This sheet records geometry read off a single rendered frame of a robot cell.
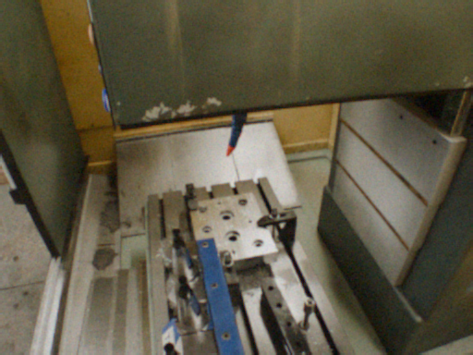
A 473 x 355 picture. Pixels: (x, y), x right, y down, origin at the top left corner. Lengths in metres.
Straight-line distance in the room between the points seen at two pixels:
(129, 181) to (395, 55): 1.51
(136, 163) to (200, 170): 0.34
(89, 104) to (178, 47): 1.51
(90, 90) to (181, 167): 0.61
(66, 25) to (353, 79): 1.49
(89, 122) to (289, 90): 1.57
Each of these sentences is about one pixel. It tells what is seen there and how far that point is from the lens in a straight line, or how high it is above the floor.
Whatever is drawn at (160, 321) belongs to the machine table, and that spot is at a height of 0.90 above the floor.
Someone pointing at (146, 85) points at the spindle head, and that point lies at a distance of 0.40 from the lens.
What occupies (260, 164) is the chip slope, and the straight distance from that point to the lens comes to 1.83.
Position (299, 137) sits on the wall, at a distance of 2.14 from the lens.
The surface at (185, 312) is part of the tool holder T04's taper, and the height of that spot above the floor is 1.26.
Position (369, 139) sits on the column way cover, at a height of 1.26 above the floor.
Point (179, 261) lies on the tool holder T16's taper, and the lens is 0.66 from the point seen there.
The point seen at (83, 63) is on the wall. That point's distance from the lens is 1.80.
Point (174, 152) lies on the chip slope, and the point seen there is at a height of 0.81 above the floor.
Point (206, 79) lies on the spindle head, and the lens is 0.40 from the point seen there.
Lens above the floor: 1.76
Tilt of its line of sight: 36 degrees down
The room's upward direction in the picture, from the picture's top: 2 degrees counter-clockwise
